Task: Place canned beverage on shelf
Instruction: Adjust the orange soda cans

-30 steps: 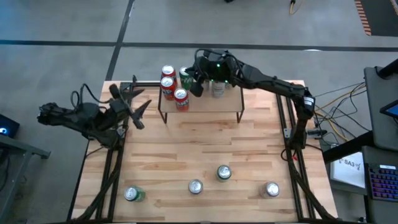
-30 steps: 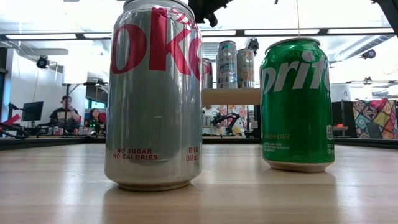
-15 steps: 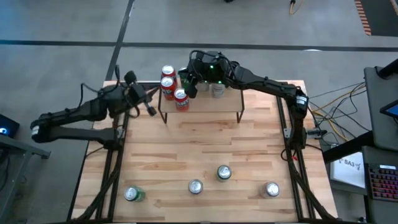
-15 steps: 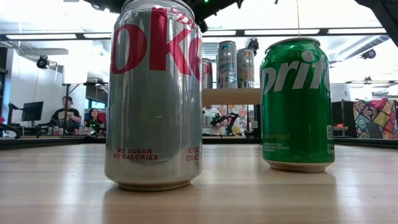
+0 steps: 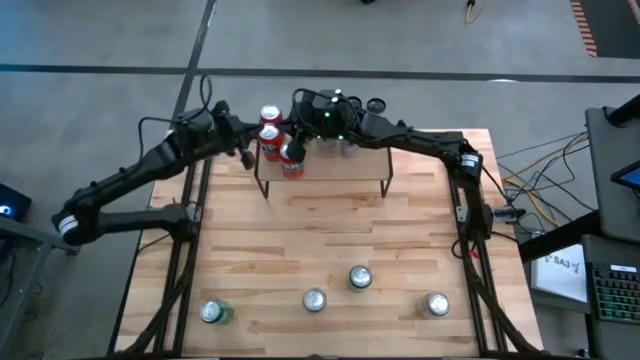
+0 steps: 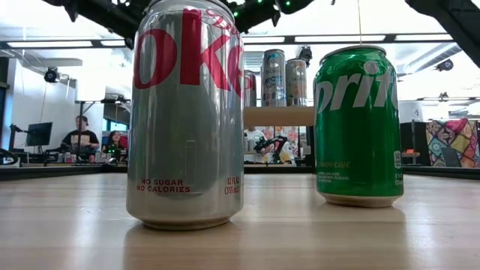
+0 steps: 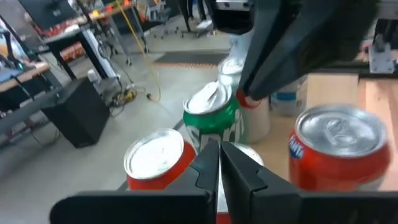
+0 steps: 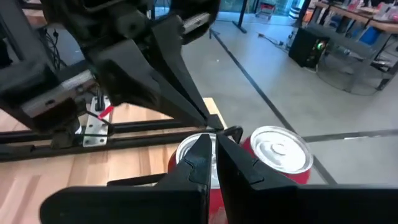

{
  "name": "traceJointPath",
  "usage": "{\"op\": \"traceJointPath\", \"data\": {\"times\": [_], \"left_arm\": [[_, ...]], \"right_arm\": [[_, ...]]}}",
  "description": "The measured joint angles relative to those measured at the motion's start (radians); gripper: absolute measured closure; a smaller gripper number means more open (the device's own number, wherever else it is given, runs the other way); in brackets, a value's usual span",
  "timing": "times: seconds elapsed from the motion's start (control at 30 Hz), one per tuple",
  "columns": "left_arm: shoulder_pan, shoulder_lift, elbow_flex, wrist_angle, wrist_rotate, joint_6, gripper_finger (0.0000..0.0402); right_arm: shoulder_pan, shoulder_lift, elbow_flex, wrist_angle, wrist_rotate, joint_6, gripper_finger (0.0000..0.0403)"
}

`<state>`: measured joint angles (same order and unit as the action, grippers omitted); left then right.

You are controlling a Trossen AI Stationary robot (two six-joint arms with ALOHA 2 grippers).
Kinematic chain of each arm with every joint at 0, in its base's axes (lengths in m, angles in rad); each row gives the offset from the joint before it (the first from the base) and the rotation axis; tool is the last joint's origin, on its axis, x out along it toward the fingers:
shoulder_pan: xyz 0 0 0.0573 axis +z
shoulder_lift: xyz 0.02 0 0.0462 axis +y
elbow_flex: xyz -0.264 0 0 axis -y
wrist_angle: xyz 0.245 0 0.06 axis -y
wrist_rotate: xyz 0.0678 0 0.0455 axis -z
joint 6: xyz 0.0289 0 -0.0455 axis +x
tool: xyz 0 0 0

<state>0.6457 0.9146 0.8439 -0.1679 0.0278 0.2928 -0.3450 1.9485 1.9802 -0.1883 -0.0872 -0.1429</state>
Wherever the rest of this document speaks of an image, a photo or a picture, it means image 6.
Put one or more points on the black ceiling dome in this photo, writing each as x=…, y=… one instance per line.
x=445, y=65

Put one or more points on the silver Diet Coke can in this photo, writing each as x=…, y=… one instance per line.
x=183, y=131
x=250, y=90

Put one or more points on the colourful patchwork quilt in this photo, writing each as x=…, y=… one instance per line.
x=453, y=142

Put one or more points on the green Sprite can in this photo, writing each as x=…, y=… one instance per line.
x=356, y=142

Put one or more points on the colourful poster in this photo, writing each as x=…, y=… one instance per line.
x=292, y=135

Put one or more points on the black-legged background table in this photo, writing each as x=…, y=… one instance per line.
x=80, y=123

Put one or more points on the seated person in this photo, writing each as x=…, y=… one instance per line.
x=116, y=142

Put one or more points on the slim Celsius Arctic Vibe can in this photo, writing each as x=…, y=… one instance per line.
x=297, y=86
x=273, y=82

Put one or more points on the white ceiling air vent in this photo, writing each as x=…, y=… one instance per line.
x=254, y=60

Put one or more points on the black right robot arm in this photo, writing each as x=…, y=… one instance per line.
x=457, y=22

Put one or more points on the silver ventilation duct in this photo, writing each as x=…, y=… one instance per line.
x=423, y=63

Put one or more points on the wooden shelf black metal legs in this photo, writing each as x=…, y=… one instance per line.
x=277, y=116

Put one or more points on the black aluminium frame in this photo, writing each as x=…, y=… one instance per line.
x=442, y=172

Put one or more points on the black ceiling-mounted device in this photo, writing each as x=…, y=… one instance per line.
x=51, y=75
x=306, y=54

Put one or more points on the black background cabinet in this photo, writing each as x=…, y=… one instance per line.
x=412, y=138

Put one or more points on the black background robot arm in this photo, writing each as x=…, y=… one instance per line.
x=270, y=143

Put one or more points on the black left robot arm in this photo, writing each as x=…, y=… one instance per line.
x=108, y=18

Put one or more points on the black background monitor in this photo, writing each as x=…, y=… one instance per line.
x=39, y=134

